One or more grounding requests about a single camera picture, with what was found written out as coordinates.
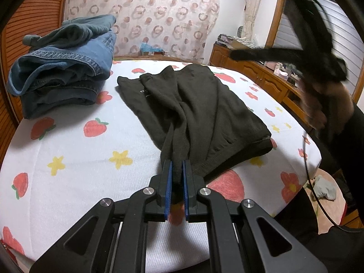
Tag wooden louvered wardrobe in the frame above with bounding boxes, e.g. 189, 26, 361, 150
0, 0, 70, 131

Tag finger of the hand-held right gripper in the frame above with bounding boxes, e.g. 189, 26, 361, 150
284, 0, 334, 54
230, 47, 302, 63

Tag dark navy folded jeans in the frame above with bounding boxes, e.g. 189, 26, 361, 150
21, 78, 107, 120

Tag wooden cabinet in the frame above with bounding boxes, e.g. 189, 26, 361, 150
210, 43, 313, 126

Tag person's right hand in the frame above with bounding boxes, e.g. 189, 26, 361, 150
300, 81, 354, 133

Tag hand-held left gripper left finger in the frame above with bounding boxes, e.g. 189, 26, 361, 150
30, 159, 174, 273

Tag pink floor mat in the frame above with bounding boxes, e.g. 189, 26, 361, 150
303, 168, 347, 234

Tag grey crumpled cloth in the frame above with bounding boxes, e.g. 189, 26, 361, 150
312, 175, 337, 201

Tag strawberry print bed sheet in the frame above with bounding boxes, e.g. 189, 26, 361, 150
0, 58, 322, 265

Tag circle patterned curtain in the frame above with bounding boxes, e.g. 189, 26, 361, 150
61, 0, 221, 66

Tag blue printed box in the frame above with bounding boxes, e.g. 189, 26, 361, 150
139, 42, 165, 57

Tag dark pants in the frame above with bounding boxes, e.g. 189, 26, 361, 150
117, 64, 273, 181

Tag black cable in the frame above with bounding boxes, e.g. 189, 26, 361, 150
303, 131, 346, 229

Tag teal folded pants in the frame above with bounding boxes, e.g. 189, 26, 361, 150
23, 15, 117, 49

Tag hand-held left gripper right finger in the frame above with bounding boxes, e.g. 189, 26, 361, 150
182, 159, 327, 273

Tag cream lace curtain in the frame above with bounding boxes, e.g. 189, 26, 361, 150
243, 0, 265, 39

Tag wooden bed headboard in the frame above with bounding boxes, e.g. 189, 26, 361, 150
112, 55, 200, 63

